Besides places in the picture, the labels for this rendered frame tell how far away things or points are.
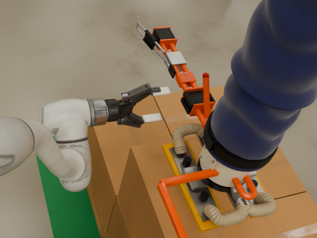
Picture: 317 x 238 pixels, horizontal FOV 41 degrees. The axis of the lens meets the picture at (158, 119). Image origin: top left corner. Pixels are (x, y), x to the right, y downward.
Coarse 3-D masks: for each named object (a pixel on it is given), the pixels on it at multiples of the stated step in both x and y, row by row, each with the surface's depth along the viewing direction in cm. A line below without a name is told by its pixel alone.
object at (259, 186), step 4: (256, 176) 150; (252, 180) 144; (256, 180) 148; (244, 184) 146; (256, 184) 144; (260, 184) 148; (244, 188) 145; (248, 188) 145; (260, 188) 146; (264, 188) 147; (248, 192) 144; (264, 192) 145; (252, 200) 142; (252, 216) 139
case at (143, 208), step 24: (144, 144) 172; (192, 144) 177; (144, 168) 164; (168, 168) 166; (120, 192) 192; (144, 192) 161; (168, 192) 159; (216, 192) 164; (144, 216) 165; (168, 216) 153; (192, 216) 155
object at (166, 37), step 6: (156, 30) 171; (162, 30) 171; (168, 30) 172; (156, 36) 170; (162, 36) 169; (168, 36) 170; (174, 36) 170; (162, 42) 168; (168, 42) 169; (174, 42) 170; (168, 48) 172
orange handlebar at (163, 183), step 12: (180, 84) 156; (192, 84) 157; (204, 120) 145; (168, 180) 126; (180, 180) 127; (192, 180) 130; (240, 192) 129; (252, 192) 130; (168, 204) 121; (180, 228) 117
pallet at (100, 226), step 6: (90, 180) 248; (90, 186) 260; (90, 192) 257; (90, 198) 255; (96, 204) 241; (96, 210) 250; (96, 216) 248; (96, 222) 247; (102, 222) 233; (102, 228) 234; (102, 234) 236
